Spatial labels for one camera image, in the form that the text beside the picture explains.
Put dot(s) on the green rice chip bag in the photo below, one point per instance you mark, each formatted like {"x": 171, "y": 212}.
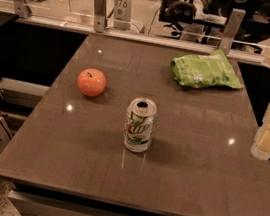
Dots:
{"x": 201, "y": 71}

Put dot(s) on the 7up soda can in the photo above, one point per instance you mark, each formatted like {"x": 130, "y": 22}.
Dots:
{"x": 141, "y": 116}

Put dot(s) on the red apple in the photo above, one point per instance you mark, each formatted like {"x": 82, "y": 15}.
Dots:
{"x": 91, "y": 82}

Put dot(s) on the right metal bracket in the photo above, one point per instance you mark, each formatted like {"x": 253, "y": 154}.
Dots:
{"x": 231, "y": 29}

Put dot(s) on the numbered white sign post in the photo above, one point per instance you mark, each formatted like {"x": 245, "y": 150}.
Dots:
{"x": 122, "y": 14}

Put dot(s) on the middle metal bracket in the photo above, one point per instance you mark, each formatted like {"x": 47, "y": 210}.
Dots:
{"x": 100, "y": 15}

